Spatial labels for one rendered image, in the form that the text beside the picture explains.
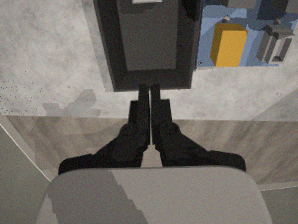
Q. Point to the yellow-orange rectangular block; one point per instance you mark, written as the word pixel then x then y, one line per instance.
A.
pixel 228 43

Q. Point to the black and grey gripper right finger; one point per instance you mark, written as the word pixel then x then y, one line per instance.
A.
pixel 175 148

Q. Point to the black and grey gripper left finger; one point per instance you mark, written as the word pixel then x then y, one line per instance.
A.
pixel 126 150

